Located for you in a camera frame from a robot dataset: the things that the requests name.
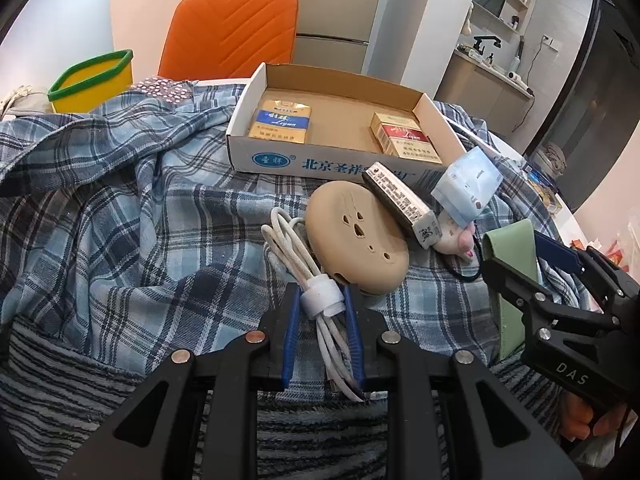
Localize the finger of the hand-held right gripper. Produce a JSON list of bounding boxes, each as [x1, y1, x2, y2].
[[481, 256, 622, 332], [535, 231, 640, 329]]

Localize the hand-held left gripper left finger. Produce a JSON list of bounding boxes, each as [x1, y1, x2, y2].
[[57, 282, 303, 480]]

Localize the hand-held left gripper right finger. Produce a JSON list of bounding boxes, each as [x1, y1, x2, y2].
[[342, 284, 583, 480]]

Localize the green case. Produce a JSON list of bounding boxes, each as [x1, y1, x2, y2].
[[482, 220, 541, 361]]

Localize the pink plush hair tie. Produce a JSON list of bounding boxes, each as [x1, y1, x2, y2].
[[432, 212, 488, 281]]

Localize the white cable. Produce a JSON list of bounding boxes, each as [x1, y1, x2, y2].
[[260, 206, 366, 401]]

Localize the light blue tissue pack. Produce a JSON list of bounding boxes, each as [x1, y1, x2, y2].
[[431, 149, 503, 226]]

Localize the black tissue pack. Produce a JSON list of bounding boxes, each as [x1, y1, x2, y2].
[[361, 161, 441, 248]]

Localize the cardboard box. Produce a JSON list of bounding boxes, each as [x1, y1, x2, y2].
[[225, 62, 468, 186]]

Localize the person's right hand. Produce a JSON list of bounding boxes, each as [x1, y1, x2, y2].
[[560, 394, 632, 442]]

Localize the clear plastic box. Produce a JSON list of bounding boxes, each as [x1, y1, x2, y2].
[[525, 160, 565, 216]]

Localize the grey cloth bundle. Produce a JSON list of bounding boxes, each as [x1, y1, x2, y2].
[[542, 144, 566, 176]]

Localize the dark glass door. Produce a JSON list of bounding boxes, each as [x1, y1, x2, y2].
[[522, 0, 640, 213]]

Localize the white hair dryer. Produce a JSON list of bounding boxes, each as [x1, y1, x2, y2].
[[507, 71, 535, 96]]

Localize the beige sink cabinet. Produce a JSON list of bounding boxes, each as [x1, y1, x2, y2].
[[435, 47, 536, 131]]

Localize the red and gold cigarette pack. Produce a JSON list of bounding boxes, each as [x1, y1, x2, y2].
[[370, 111, 443, 165]]

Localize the blue plaid shirt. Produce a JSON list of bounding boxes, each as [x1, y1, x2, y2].
[[0, 80, 596, 396]]

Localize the blue and gold cigarette pack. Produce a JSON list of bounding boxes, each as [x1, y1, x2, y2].
[[247, 100, 313, 145]]

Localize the black faucet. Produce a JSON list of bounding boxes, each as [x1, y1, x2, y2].
[[472, 35, 503, 58]]

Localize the grey striped blanket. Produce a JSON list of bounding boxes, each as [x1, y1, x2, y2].
[[0, 317, 601, 480]]

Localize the sequined cloth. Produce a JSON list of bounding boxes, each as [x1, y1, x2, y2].
[[131, 76, 193, 103]]

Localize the orange chair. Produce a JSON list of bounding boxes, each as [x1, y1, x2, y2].
[[157, 0, 299, 81]]

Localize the yellow bin with green rim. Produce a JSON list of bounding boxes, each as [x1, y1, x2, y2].
[[47, 50, 135, 113]]

